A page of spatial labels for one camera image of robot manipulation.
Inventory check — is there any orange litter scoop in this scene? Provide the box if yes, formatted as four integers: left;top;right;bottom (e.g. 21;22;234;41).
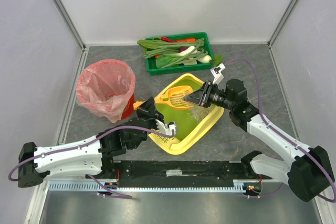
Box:
132;85;196;111

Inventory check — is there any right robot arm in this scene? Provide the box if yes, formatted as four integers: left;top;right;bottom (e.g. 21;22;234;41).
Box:
183;79;335;202

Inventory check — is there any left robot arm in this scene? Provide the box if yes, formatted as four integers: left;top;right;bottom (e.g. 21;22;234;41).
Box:
16;98;176;188

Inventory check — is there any cat litter pile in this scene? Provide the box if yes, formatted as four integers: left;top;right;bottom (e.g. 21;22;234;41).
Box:
189;106;214;123

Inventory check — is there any yellow green litter box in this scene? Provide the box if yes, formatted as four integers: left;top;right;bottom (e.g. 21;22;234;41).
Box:
146;73;225;156

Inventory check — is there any white radish with leaves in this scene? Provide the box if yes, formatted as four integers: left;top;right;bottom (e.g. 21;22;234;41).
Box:
197;55;223;67

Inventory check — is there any green long beans bunch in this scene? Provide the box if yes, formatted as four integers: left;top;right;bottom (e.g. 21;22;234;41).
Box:
143;39;209;69

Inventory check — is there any white scallion stalk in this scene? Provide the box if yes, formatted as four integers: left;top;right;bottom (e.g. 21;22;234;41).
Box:
163;46;197;58

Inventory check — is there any clear plastic bin liner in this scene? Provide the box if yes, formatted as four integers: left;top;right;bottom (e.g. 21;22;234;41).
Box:
76;60;137;123

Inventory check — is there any purple onion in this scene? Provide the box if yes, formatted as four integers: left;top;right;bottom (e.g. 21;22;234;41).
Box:
179;46;188;52

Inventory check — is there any green plastic crate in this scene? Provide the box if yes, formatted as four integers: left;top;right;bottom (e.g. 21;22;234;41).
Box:
145;32;214;75

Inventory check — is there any orange carrot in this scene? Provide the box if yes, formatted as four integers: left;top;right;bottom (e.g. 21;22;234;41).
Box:
176;38;197;43

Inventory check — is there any green leafy vegetable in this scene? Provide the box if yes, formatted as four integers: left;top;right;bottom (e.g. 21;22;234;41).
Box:
137;37;165;52

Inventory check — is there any red chili pepper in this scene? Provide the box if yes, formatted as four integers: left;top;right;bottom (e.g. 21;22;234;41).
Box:
161;37;177;43

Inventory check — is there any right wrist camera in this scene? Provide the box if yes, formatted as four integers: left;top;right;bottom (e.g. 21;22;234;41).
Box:
211;63;226;84

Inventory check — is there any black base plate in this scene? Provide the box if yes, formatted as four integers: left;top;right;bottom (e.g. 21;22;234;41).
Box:
94;161;260;182

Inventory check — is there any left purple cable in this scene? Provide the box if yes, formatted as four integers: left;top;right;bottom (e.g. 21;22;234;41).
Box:
8;125;176;198

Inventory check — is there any purple cable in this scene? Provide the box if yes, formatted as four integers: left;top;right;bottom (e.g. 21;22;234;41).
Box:
8;125;176;198
224;58;336;203

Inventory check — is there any grey slotted cable duct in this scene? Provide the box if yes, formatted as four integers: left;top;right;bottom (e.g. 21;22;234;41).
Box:
48;180;262;192

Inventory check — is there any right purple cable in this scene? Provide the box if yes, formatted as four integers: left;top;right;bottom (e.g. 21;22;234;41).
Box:
224;58;336;203

